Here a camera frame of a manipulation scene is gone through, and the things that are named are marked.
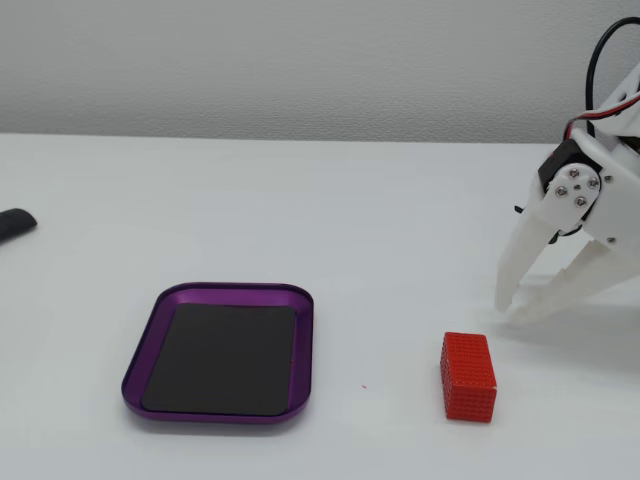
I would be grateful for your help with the black rounded object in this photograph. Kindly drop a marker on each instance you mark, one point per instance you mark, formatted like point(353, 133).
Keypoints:
point(15, 222)

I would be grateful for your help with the purple metal tray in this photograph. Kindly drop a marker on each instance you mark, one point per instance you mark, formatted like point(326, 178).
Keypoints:
point(150, 320)

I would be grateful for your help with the red dotted block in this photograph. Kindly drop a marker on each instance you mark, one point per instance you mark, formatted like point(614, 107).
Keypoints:
point(469, 380)

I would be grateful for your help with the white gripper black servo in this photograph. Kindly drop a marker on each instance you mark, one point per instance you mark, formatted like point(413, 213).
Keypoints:
point(576, 189)

